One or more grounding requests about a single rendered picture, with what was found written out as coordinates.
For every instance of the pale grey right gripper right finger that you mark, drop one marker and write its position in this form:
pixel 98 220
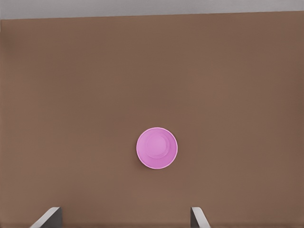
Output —
pixel 198 218

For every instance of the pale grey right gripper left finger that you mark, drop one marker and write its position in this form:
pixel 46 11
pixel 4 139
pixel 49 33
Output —
pixel 51 218

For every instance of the pink bowl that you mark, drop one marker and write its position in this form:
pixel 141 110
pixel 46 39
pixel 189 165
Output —
pixel 156 148

